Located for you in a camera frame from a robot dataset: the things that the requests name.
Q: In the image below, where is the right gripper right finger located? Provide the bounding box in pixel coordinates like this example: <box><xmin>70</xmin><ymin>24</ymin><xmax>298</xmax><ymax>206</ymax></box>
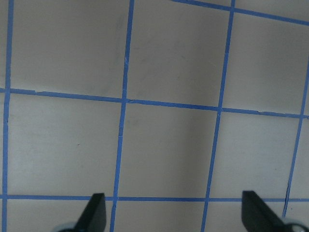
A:
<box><xmin>242</xmin><ymin>191</ymin><xmax>290</xmax><ymax>232</ymax></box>

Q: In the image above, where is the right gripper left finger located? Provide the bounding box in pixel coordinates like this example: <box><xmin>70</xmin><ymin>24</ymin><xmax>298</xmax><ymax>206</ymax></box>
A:
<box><xmin>73</xmin><ymin>193</ymin><xmax>107</xmax><ymax>232</ymax></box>

